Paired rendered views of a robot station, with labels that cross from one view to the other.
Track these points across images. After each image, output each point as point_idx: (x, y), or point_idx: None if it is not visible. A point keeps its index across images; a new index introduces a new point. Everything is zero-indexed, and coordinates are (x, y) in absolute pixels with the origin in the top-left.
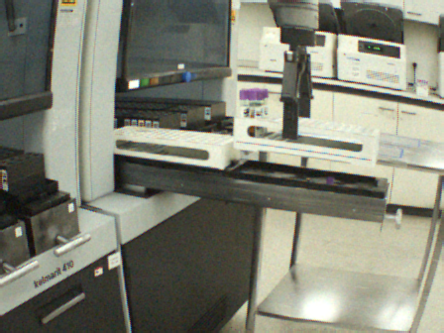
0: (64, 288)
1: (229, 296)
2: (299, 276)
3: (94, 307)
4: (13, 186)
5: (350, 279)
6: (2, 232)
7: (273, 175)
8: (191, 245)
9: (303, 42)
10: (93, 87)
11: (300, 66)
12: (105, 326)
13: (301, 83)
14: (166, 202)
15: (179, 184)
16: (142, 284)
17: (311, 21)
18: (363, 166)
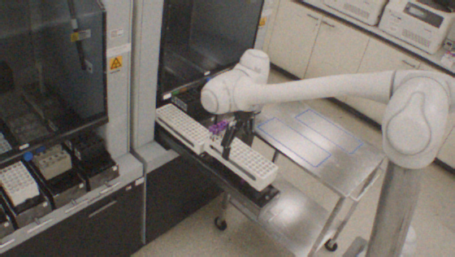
0: (106, 199)
1: None
2: None
3: (122, 202)
4: (84, 158)
5: (296, 198)
6: (71, 188)
7: (222, 163)
8: None
9: (241, 118)
10: (140, 102)
11: (237, 129)
12: (127, 210)
13: (244, 128)
14: None
15: (180, 152)
16: (156, 187)
17: (249, 109)
18: (254, 187)
